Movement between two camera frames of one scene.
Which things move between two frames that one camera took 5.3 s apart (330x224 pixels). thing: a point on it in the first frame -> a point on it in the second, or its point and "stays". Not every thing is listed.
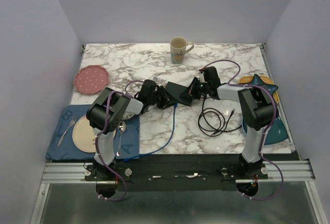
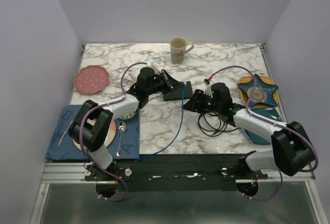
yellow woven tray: (247, 79) stays
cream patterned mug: (178, 49) stays
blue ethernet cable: (165, 145) -> (184, 85)
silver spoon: (121, 127) stays
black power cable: (219, 130) stays
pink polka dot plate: (91, 80) stays
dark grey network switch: (174, 91) stays
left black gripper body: (160, 97) -> (160, 85)
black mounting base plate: (174, 173) stays
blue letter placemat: (61, 146) stays
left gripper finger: (170, 102) -> (177, 86)
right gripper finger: (185, 98) -> (193, 105)
